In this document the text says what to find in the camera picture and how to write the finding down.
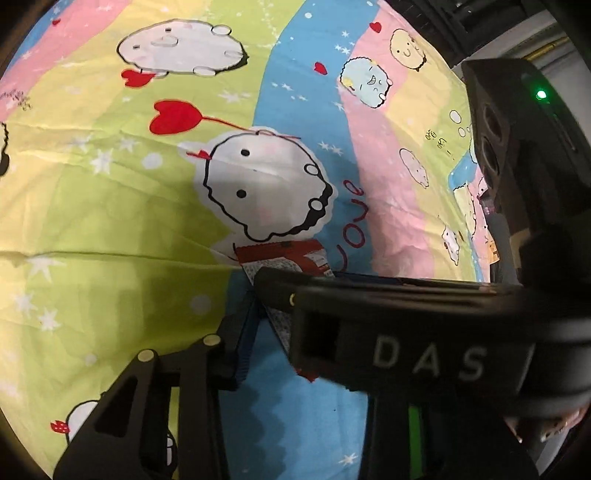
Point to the red white snack wrapper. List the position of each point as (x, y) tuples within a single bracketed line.
[(286, 263)]

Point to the black camera sensor box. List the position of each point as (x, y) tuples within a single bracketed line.
[(536, 162)]

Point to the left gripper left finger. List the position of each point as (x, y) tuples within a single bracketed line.
[(161, 418)]

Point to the dark framed window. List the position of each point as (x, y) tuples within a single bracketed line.
[(458, 28)]

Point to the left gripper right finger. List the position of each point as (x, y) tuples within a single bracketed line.
[(459, 442)]

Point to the green white cardboard box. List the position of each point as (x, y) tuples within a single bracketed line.
[(416, 447)]

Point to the small dark bottle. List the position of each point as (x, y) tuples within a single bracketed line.
[(487, 204)]

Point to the colourful cartoon striped bedsheet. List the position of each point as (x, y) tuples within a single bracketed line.
[(143, 141)]

